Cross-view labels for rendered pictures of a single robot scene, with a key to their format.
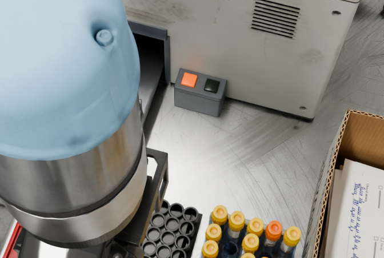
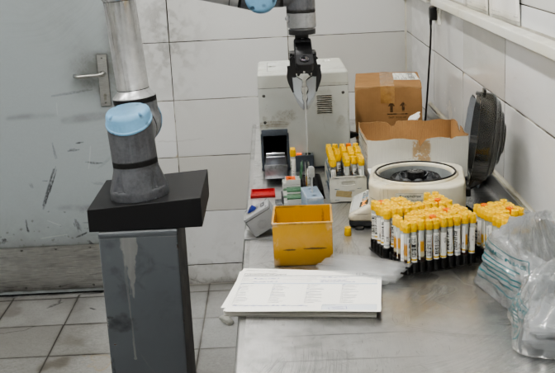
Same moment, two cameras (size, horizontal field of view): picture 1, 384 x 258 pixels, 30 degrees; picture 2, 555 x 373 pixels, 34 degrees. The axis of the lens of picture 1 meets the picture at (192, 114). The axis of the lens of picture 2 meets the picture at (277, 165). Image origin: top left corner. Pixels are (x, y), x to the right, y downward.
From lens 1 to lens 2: 2.33 m
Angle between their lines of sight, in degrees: 50
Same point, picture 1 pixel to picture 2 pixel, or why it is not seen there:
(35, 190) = not seen: outside the picture
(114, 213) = (313, 19)
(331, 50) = (346, 113)
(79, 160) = not seen: outside the picture
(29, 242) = (296, 43)
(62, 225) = (305, 16)
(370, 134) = (370, 135)
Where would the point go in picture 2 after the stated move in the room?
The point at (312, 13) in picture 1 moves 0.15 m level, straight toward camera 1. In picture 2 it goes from (335, 95) to (338, 105)
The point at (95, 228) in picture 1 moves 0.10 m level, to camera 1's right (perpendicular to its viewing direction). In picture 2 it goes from (310, 21) to (348, 19)
